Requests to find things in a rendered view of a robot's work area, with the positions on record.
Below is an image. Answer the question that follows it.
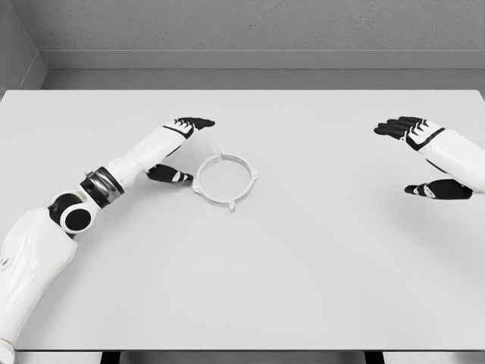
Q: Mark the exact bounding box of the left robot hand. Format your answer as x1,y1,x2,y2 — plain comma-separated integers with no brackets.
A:
130,117,216,185

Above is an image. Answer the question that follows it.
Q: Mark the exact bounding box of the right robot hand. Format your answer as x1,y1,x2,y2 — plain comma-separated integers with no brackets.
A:
373,115,485,201

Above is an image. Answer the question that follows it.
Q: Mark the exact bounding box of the white PVC pipe clamp ring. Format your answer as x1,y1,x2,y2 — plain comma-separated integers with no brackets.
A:
191,149,261,215

